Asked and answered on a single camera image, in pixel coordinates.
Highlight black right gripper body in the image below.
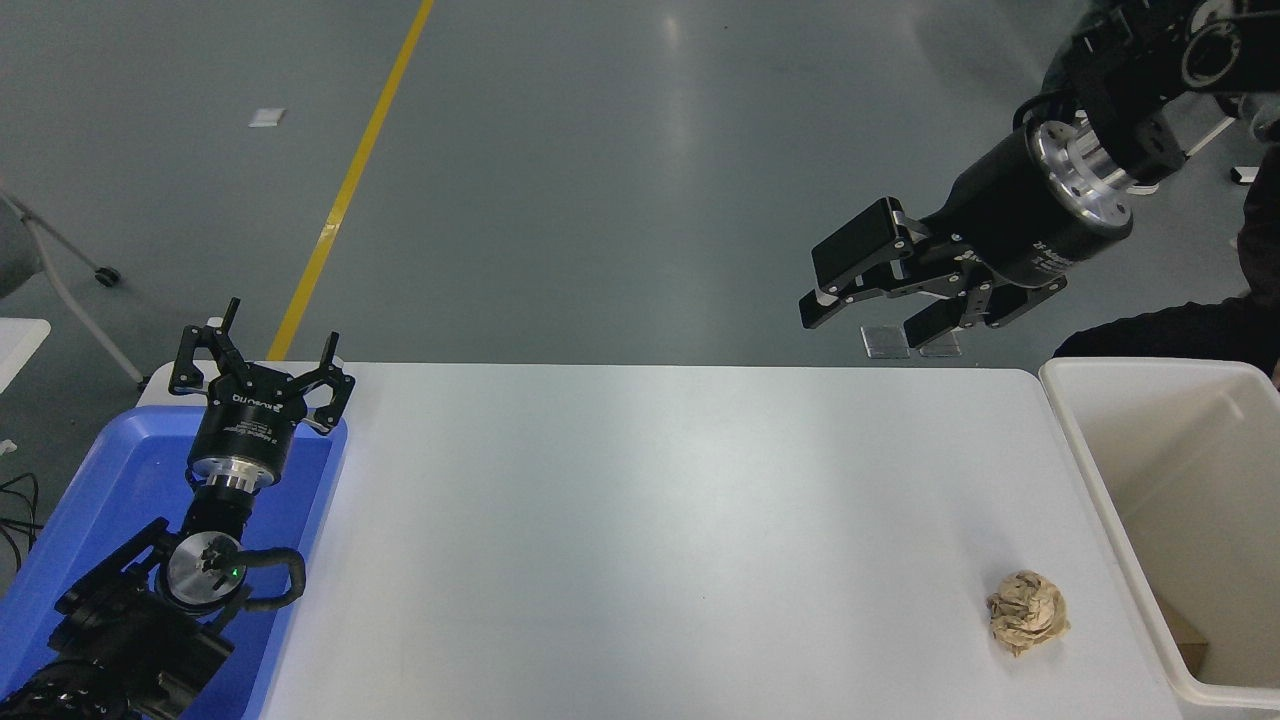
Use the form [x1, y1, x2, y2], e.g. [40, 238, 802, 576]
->
[924, 129, 1134, 292]

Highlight small white side table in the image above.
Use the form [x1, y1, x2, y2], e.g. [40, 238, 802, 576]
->
[0, 318, 52, 394]

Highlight grey chair with casters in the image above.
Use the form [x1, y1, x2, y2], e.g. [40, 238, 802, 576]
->
[0, 180, 151, 393]

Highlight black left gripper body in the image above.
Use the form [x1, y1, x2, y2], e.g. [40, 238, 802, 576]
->
[190, 362, 304, 473]

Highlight seated person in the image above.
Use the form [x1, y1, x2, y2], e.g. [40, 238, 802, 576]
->
[1053, 148, 1280, 379]

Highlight white-framed wheeled chair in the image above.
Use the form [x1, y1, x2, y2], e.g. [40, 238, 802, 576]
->
[1185, 90, 1280, 161]

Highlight blue plastic tray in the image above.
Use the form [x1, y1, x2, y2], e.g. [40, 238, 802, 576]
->
[0, 405, 349, 720]

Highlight tan paper ball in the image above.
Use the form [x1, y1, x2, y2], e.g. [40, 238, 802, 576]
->
[986, 569, 1071, 658]

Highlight large pale bin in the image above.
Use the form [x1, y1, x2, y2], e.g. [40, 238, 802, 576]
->
[1038, 357, 1280, 713]

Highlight black floor cables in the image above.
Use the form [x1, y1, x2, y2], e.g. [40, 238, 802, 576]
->
[0, 473, 42, 571]

